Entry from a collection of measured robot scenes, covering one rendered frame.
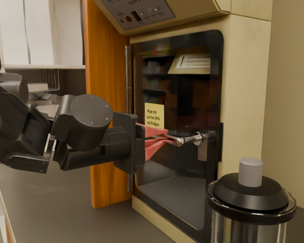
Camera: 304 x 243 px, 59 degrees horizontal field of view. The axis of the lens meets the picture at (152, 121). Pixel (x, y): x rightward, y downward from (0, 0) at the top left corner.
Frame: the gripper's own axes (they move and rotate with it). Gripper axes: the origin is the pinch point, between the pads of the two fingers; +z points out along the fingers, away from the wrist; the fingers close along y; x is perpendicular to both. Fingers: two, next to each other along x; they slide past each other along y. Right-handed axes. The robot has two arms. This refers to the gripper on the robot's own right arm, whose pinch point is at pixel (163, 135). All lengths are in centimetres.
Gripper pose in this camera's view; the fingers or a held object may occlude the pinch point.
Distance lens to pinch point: 51.8
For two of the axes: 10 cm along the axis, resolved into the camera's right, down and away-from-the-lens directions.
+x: -5.9, -1.4, 8.0
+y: 0.0, -9.9, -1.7
